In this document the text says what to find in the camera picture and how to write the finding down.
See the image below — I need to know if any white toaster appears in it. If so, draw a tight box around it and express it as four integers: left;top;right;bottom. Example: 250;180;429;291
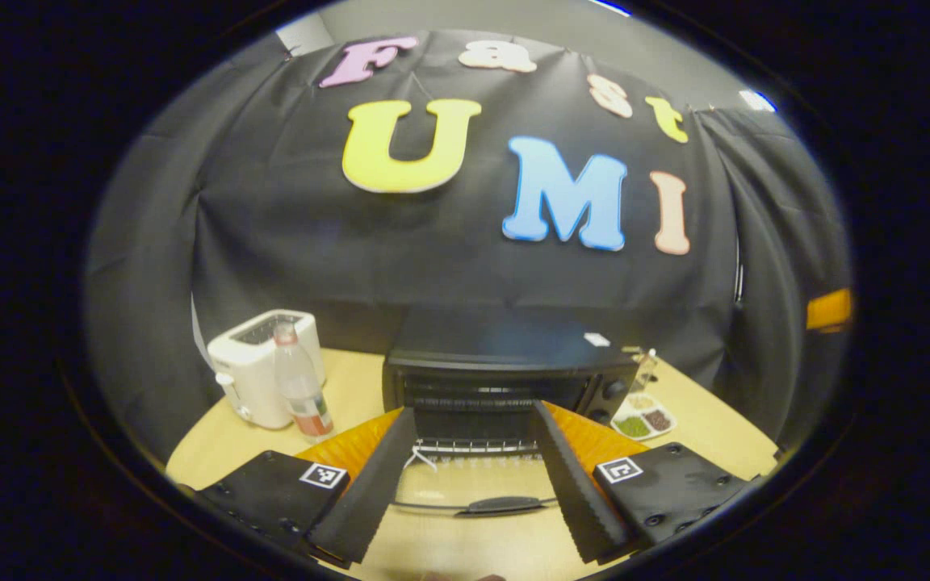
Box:
207;309;327;430

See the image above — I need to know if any black electric oven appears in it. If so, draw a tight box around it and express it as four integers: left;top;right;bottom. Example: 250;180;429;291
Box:
383;305;643;517

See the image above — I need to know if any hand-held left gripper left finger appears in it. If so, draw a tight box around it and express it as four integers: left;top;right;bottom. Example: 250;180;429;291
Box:
197;406;419;566

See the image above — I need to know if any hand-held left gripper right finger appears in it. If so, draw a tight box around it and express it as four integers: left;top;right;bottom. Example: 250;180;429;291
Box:
531;399;750;566

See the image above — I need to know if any white divided plate with beans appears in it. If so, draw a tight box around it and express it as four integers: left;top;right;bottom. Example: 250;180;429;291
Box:
610;393;677;441

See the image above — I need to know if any black backdrop cloth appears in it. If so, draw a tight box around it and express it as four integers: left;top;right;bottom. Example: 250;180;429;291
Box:
84;31;853;465

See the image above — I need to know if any clear plastic bottle red label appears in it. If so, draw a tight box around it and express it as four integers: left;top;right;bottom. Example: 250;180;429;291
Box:
273;321;335;443

